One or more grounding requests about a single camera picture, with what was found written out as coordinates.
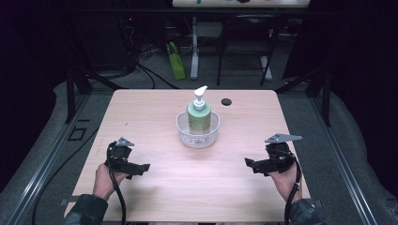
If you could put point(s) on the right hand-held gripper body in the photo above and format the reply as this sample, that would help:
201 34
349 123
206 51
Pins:
280 156

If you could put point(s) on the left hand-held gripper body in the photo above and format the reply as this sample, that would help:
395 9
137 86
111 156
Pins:
119 156

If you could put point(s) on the white ribbed plastic basket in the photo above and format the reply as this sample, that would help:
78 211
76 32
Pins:
198 141

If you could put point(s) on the green pump soap bottle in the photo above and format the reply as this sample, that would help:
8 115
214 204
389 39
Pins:
199 120

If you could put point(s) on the person's left hand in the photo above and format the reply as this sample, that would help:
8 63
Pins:
103 182

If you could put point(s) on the person's right hand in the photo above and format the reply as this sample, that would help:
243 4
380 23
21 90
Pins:
287 184

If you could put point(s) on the black round table grommet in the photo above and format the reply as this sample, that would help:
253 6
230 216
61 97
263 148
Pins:
226 101

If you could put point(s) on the black metal stand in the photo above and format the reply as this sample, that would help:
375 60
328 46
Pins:
70 93
325 97

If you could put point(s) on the green bag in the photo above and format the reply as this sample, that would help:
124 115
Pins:
176 62

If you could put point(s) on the white-legged desk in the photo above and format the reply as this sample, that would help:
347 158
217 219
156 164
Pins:
194 56

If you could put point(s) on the black chair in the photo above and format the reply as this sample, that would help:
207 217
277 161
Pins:
247 31

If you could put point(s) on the aluminium floor rail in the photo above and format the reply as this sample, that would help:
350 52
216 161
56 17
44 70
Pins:
47 162
344 168

